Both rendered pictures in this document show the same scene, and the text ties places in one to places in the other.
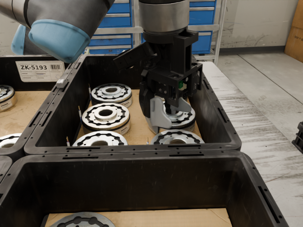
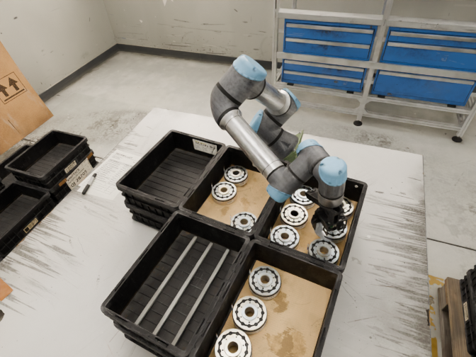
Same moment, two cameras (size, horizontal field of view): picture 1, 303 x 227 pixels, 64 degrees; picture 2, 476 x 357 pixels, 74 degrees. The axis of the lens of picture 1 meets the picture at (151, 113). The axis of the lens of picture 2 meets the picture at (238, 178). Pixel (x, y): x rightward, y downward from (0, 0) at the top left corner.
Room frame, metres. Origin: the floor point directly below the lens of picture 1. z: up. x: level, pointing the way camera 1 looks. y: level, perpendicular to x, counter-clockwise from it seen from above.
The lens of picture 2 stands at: (-0.29, -0.10, 1.80)
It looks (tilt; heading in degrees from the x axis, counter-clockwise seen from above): 45 degrees down; 31
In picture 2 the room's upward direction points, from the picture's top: 4 degrees counter-clockwise
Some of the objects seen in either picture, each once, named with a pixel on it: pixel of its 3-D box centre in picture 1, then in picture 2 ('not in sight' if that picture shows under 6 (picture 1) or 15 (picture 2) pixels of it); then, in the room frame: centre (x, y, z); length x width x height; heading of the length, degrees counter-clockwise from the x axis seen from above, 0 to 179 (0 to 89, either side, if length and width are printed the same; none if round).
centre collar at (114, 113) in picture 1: (105, 113); (294, 213); (0.44, 0.10, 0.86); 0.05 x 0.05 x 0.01
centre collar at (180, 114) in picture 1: (172, 111); not in sight; (0.45, -0.04, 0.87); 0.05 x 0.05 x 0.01
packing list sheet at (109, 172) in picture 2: not in sight; (112, 172); (0.41, 1.07, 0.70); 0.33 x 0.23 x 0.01; 7
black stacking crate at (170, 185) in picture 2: not in sight; (176, 173); (0.42, 0.63, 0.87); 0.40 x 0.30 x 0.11; 2
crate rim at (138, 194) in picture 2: not in sight; (173, 165); (0.42, 0.63, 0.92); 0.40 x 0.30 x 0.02; 2
